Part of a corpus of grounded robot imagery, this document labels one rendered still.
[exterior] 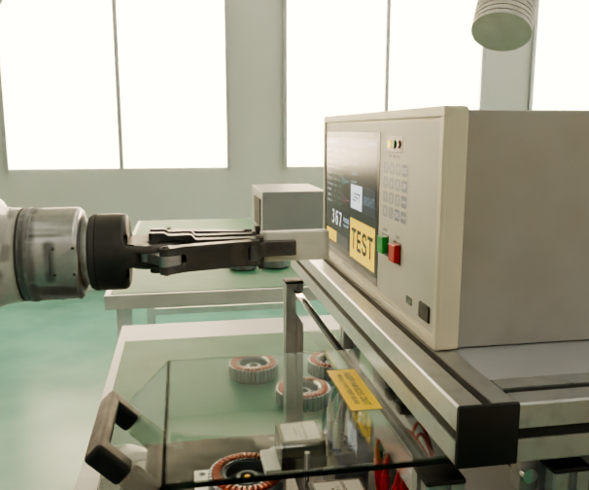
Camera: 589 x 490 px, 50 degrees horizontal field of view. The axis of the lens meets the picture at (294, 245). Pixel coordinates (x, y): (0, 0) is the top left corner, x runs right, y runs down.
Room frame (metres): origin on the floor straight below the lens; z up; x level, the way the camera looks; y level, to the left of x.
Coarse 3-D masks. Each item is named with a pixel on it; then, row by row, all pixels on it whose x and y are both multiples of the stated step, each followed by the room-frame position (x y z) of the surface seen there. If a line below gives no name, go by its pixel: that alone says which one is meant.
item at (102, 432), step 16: (112, 400) 0.54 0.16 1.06; (96, 416) 0.52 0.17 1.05; (112, 416) 0.51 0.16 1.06; (128, 416) 0.54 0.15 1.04; (96, 432) 0.48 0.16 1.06; (112, 432) 0.48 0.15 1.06; (96, 448) 0.45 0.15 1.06; (112, 448) 0.46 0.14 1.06; (96, 464) 0.45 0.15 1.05; (112, 464) 0.45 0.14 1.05; (128, 464) 0.46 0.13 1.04; (112, 480) 0.45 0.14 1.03
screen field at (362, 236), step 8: (352, 224) 0.79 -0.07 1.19; (360, 224) 0.75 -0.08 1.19; (352, 232) 0.79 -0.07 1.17; (360, 232) 0.75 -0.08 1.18; (368, 232) 0.72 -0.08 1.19; (352, 240) 0.79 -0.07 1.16; (360, 240) 0.75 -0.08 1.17; (368, 240) 0.72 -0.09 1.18; (352, 248) 0.79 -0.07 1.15; (360, 248) 0.75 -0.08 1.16; (368, 248) 0.72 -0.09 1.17; (352, 256) 0.79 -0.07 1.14; (360, 256) 0.75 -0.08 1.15; (368, 256) 0.72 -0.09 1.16; (368, 264) 0.71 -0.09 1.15
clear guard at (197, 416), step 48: (192, 384) 0.57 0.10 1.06; (240, 384) 0.57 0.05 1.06; (288, 384) 0.57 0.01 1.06; (384, 384) 0.57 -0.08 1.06; (144, 432) 0.51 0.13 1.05; (192, 432) 0.47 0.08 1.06; (240, 432) 0.47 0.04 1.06; (288, 432) 0.47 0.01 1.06; (336, 432) 0.47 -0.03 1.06; (384, 432) 0.47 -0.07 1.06; (144, 480) 0.42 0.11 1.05; (192, 480) 0.40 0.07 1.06; (240, 480) 0.40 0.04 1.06
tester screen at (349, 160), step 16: (336, 144) 0.87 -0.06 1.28; (352, 144) 0.79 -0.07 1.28; (368, 144) 0.73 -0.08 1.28; (336, 160) 0.87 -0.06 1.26; (352, 160) 0.79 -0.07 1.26; (368, 160) 0.72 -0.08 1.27; (336, 176) 0.87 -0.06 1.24; (352, 176) 0.79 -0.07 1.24; (368, 176) 0.72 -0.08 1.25; (336, 192) 0.87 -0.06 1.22; (336, 208) 0.87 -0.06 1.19; (352, 208) 0.79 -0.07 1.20; (368, 224) 0.72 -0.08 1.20; (368, 272) 0.71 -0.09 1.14
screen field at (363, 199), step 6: (354, 186) 0.78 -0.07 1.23; (354, 192) 0.78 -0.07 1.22; (360, 192) 0.76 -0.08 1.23; (366, 192) 0.73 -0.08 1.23; (372, 192) 0.71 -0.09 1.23; (354, 198) 0.78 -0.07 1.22; (360, 198) 0.76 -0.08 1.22; (366, 198) 0.73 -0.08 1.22; (372, 198) 0.71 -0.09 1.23; (354, 204) 0.78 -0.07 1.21; (360, 204) 0.76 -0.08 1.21; (366, 204) 0.73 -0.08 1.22; (372, 204) 0.70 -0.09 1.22; (360, 210) 0.75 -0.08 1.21; (366, 210) 0.73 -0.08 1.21; (372, 210) 0.70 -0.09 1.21; (372, 216) 0.70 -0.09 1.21
